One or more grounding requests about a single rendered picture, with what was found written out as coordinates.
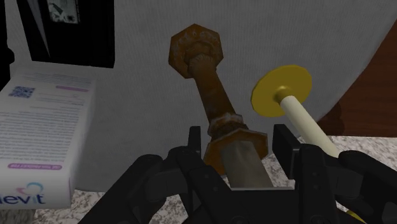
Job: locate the white stick with yellow disc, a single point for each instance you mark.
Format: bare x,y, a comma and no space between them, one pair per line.
269,93

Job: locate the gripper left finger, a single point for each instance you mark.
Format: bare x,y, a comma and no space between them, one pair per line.
161,183

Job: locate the grey round rug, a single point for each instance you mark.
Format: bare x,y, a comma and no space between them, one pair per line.
279,34

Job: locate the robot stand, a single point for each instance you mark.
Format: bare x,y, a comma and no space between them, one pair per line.
90,40

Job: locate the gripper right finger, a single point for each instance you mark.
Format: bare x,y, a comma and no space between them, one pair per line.
313,173

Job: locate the white printed carton box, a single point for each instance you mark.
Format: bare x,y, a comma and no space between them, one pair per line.
40,130

